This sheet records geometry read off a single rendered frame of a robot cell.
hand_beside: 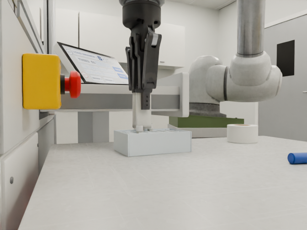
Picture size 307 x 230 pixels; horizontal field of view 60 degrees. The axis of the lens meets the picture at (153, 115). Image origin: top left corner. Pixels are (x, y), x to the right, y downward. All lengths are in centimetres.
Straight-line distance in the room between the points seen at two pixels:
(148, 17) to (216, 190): 34
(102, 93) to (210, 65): 67
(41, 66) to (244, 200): 28
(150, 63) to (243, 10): 66
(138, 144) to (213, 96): 76
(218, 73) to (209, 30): 447
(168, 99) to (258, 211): 46
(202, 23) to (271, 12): 136
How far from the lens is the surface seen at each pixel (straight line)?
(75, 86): 39
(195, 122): 109
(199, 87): 117
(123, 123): 385
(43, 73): 37
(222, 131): 112
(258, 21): 110
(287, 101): 432
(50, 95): 37
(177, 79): 68
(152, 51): 48
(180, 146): 49
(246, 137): 64
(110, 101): 61
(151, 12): 52
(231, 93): 116
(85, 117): 163
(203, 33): 552
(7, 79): 29
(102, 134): 167
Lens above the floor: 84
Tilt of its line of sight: 2 degrees down
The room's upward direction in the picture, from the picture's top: straight up
